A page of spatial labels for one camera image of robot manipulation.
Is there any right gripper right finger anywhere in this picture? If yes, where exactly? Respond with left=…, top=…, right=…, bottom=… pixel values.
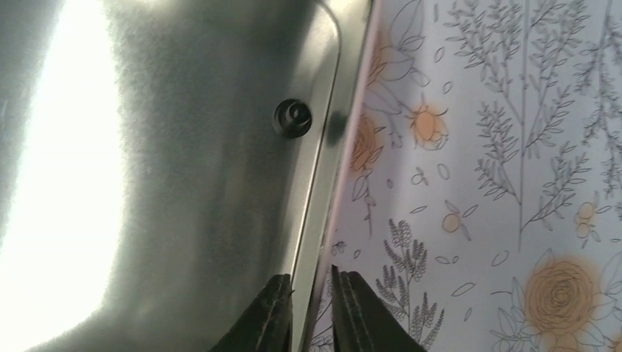
left=331, top=265, right=425, bottom=352

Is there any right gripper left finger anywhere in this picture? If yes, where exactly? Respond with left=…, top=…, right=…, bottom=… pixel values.
left=210, top=274, right=293, bottom=352

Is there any pink metal tray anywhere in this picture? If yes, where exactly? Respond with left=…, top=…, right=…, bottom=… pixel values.
left=1, top=1, right=380, bottom=351

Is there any black piece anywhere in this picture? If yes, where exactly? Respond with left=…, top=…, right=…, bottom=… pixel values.
left=272, top=98, right=312, bottom=139

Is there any floral tablecloth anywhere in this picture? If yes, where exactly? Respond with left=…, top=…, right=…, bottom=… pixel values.
left=332, top=1, right=621, bottom=351

